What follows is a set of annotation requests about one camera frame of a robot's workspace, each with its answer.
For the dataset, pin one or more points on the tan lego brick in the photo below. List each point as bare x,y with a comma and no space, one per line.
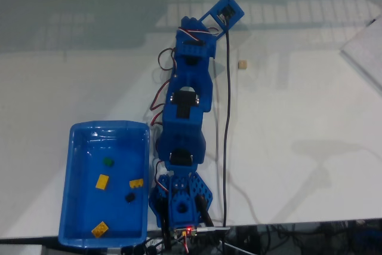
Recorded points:
242,64

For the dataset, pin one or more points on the narrow yellow lego brick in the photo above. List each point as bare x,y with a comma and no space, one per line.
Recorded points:
136,183

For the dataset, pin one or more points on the black lego brick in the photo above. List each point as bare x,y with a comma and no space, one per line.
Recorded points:
130,197

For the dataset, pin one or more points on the green lego brick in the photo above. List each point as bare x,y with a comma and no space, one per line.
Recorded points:
108,162

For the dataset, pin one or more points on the blue plastic bin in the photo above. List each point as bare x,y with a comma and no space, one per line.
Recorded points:
80,207

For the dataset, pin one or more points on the white panel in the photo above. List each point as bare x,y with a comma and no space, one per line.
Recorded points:
367,49

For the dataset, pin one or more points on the small controller circuit board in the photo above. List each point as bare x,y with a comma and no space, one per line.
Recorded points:
191,231

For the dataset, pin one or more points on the blue camera mount frame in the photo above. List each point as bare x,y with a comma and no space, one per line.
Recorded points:
235,4

